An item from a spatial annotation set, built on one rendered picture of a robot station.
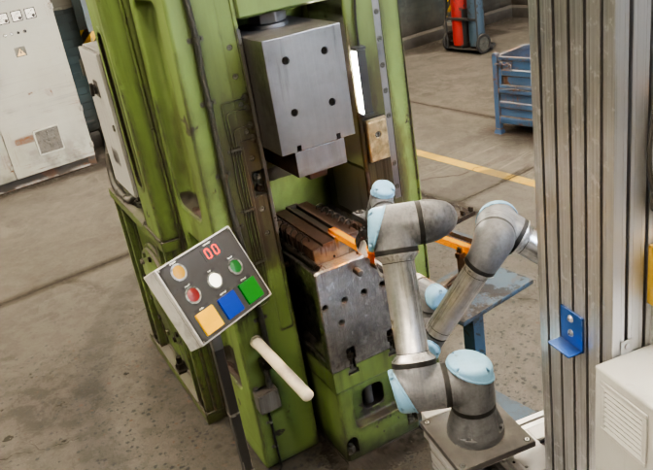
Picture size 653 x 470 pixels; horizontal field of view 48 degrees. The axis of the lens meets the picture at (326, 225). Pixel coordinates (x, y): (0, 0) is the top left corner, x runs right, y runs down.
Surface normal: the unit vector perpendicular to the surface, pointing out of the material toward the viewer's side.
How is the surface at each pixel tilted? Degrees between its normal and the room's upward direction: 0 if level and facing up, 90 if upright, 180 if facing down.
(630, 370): 0
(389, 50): 90
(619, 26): 90
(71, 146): 90
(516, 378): 0
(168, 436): 0
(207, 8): 90
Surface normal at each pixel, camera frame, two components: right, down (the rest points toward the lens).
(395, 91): 0.48, 0.29
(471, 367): -0.02, -0.91
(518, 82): -0.74, 0.36
